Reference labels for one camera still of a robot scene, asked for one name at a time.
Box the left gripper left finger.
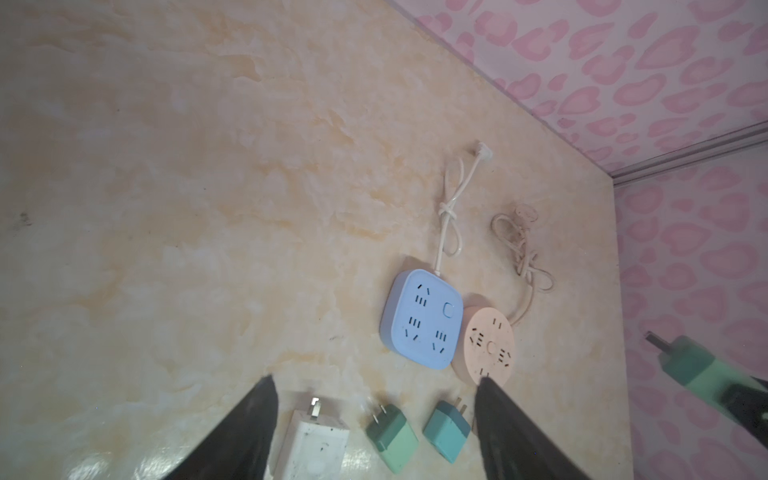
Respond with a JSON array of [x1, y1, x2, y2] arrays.
[[165, 375, 278, 480]]

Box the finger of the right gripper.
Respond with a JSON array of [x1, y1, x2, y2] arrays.
[[721, 377, 767, 448]]

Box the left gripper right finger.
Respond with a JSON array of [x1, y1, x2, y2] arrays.
[[475, 377, 589, 480]]

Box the teal charger plug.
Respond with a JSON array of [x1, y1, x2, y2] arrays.
[[423, 398, 471, 464]]

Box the white charger plug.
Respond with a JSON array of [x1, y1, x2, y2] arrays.
[[273, 397, 350, 480]]

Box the light green charger plug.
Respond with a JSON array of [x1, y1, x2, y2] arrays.
[[366, 404, 419, 474]]

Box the pink round power strip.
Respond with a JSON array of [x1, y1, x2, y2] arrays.
[[451, 203, 556, 387]]

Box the blue square power strip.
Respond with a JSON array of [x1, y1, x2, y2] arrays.
[[379, 142, 493, 370]]

